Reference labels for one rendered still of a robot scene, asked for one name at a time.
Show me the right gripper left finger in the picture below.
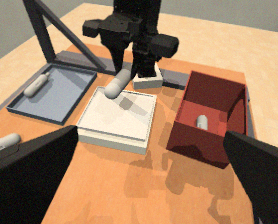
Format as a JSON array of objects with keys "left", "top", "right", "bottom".
[{"left": 0, "top": 125, "right": 79, "bottom": 224}]

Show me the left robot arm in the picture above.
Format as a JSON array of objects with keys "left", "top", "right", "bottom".
[{"left": 98, "top": 0, "right": 162, "bottom": 78}]

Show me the white digital scale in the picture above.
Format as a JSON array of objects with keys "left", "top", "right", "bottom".
[{"left": 76, "top": 86, "right": 157, "bottom": 155}]

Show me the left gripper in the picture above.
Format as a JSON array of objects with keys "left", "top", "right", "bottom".
[{"left": 82, "top": 0, "right": 179, "bottom": 80}]

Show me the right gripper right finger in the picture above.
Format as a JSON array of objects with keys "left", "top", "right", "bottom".
[{"left": 223, "top": 131, "right": 278, "bottom": 224}]

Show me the grey gas cylinder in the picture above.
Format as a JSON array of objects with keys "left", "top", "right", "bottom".
[
  {"left": 0, "top": 133, "right": 21, "bottom": 151},
  {"left": 196, "top": 115, "right": 208, "bottom": 130},
  {"left": 104, "top": 64, "right": 132, "bottom": 100},
  {"left": 24, "top": 72, "right": 50, "bottom": 98}
]

